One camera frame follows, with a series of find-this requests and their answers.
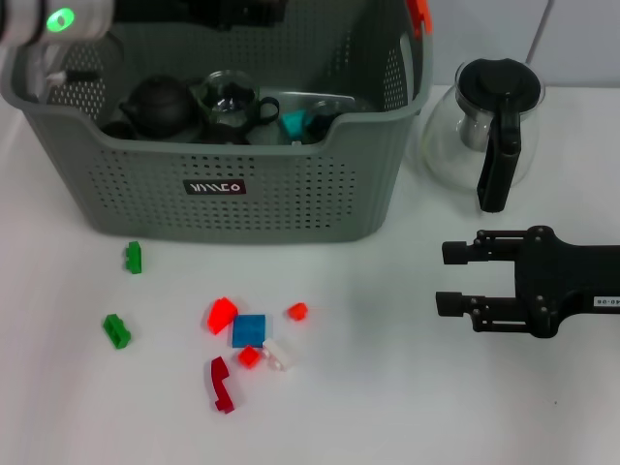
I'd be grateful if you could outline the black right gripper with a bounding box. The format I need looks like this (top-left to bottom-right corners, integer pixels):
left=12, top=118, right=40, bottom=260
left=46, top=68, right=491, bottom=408
left=435, top=225, right=620, bottom=339

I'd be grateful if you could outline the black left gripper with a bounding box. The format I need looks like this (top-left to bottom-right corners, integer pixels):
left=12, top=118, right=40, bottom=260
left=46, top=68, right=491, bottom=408
left=113, top=0, right=287, bottom=31

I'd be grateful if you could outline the glass teacup with black base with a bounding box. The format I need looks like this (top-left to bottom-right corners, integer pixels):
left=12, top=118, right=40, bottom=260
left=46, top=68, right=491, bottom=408
left=307, top=113, right=343, bottom=142
left=193, top=120, right=254, bottom=146
left=198, top=70, right=281, bottom=132
left=312, top=99, right=357, bottom=120

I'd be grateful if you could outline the teal square toy brick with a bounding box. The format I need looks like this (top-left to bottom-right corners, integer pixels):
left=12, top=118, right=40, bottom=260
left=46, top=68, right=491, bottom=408
left=280, top=109, right=311, bottom=141

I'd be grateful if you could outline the large red sloped brick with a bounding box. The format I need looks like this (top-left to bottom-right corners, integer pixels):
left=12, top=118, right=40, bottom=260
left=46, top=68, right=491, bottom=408
left=205, top=297, right=239, bottom=336

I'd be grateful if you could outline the small green toy brick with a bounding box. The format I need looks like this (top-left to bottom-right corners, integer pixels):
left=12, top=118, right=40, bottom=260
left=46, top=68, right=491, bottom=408
left=123, top=240, right=144, bottom=276

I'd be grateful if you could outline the dark red toy brick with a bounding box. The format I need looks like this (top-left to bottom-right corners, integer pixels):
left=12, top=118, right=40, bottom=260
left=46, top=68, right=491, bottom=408
left=209, top=356, right=238, bottom=416

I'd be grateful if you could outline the green notched toy brick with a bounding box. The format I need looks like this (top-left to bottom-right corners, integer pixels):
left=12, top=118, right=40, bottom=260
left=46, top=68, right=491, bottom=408
left=102, top=313, right=132, bottom=350

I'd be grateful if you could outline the grey-green perforated storage bin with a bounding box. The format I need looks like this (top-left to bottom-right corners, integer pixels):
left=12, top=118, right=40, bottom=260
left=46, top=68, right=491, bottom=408
left=0, top=0, right=434, bottom=246

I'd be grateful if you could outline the dark clay teapot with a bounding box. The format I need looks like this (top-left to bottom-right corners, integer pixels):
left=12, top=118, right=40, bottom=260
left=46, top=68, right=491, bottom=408
left=117, top=74, right=202, bottom=141

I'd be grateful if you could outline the small dark clay cup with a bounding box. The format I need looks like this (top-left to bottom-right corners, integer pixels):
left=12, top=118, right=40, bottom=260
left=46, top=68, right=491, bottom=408
left=100, top=120, right=139, bottom=141

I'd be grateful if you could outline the white toy brick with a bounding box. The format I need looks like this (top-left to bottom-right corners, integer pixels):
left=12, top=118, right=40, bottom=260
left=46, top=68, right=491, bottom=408
left=261, top=338, right=295, bottom=373

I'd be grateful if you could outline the blue square toy brick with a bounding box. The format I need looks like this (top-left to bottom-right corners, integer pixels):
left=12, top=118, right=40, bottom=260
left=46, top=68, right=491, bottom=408
left=231, top=314, right=267, bottom=350

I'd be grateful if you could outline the glass pot with black handle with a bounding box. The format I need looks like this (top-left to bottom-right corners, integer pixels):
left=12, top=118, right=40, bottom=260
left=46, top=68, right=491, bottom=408
left=419, top=56, right=546, bottom=214

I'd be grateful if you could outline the orange bin handle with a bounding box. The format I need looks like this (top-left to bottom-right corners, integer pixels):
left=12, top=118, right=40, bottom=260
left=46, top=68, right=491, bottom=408
left=406, top=0, right=432, bottom=38

